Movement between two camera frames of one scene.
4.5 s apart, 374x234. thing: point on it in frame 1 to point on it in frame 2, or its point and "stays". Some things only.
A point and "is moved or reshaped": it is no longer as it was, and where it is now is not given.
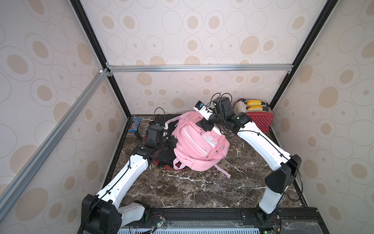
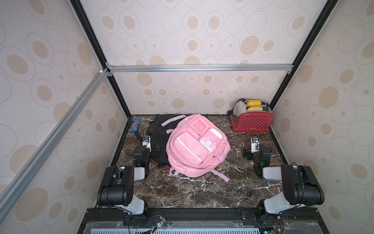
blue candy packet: [135, 125] stays
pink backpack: [196, 148] is moved or reshaped
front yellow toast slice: [255, 108] stays
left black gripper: [172, 143] to [156, 152]
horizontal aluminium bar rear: [199, 68] stays
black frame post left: [98, 46] stays
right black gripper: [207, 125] to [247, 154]
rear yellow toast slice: [254, 103] stays
